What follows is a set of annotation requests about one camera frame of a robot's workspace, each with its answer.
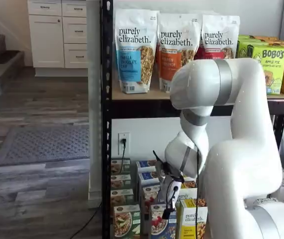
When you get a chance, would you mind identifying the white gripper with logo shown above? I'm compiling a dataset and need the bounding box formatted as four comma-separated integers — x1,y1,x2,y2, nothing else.
159,179,183,221

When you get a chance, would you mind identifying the granola bag red label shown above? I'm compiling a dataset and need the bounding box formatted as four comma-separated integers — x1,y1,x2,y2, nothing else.
201,14,241,61

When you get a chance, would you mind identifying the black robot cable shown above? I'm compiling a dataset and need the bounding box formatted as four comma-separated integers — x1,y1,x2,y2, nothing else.
152,146,200,239

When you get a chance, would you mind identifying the yellow purely elizabeth box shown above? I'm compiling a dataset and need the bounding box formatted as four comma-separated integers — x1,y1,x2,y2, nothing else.
176,197,209,239
177,180,198,200

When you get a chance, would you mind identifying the black wall plug cable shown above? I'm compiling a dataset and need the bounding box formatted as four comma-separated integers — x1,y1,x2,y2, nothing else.
120,138,128,160

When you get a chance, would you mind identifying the granola bag blue label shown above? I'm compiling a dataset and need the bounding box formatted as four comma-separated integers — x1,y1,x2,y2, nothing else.
114,8,161,95

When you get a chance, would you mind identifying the granola bag orange label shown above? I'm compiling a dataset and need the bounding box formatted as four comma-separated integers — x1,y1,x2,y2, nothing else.
157,12,203,92

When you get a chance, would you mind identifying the thin black power cord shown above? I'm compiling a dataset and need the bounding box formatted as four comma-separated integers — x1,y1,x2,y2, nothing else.
69,201,102,239

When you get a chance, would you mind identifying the grey floor mat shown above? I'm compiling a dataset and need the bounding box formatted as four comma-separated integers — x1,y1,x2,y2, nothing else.
0,124,91,168

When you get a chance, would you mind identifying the white kitchen cabinet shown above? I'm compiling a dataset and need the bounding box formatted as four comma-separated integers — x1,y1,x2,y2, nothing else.
27,0,89,77

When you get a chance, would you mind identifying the green granola box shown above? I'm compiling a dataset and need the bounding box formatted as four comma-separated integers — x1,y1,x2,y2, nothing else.
110,174,132,190
110,157,131,175
113,204,141,239
110,189,134,206

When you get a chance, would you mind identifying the white wall outlet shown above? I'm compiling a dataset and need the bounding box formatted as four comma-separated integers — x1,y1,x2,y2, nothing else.
117,132,131,156

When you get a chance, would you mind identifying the green Bobo's apple pie box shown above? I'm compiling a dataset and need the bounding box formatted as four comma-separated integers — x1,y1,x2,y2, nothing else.
252,45,284,96

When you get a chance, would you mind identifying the black metal shelf rack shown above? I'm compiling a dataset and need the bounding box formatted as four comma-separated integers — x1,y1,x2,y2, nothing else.
101,0,284,239

